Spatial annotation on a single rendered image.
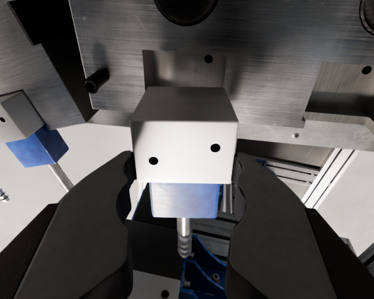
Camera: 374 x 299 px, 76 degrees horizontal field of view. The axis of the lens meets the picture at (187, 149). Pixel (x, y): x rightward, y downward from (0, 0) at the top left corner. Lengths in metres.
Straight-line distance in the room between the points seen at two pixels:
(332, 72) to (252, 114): 0.06
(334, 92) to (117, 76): 0.16
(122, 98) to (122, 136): 1.18
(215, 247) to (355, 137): 0.31
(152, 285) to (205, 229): 0.23
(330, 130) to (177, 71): 0.19
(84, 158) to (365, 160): 1.52
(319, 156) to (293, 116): 0.93
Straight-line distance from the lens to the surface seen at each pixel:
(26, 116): 0.27
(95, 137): 1.43
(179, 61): 0.19
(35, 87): 0.26
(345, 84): 0.21
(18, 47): 0.25
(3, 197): 0.40
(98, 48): 0.18
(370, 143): 0.33
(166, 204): 0.16
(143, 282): 0.32
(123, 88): 0.18
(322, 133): 0.30
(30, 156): 0.30
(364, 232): 1.91
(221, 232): 0.53
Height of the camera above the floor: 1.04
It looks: 54 degrees down
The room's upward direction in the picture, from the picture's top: 167 degrees counter-clockwise
